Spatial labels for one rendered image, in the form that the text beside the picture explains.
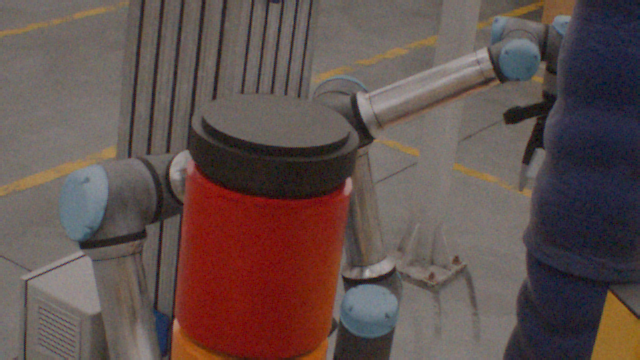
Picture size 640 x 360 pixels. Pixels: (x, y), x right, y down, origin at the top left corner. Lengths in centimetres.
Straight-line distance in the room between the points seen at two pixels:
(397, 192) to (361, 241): 379
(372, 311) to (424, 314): 275
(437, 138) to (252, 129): 508
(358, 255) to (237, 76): 63
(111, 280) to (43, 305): 51
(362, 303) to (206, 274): 223
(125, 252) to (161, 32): 42
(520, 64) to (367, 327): 62
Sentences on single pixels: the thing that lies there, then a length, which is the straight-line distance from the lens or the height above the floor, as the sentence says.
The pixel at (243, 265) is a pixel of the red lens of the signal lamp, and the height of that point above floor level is 230.
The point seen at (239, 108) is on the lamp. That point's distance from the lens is 39.
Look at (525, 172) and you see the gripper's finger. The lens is 258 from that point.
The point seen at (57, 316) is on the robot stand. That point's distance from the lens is 261.
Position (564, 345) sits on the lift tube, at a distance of 217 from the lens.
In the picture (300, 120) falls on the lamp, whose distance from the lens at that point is 39.
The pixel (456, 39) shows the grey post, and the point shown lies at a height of 106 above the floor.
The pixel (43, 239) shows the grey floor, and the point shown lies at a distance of 561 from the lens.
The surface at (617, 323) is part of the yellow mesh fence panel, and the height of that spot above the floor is 208.
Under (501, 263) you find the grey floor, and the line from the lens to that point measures 591.
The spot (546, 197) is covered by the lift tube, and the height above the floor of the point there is 170.
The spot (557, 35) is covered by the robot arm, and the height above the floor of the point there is 184.
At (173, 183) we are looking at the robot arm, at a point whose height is 163.
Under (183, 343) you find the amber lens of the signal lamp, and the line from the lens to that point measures 41.
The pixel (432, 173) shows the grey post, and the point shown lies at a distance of 551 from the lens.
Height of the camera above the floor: 247
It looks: 23 degrees down
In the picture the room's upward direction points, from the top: 8 degrees clockwise
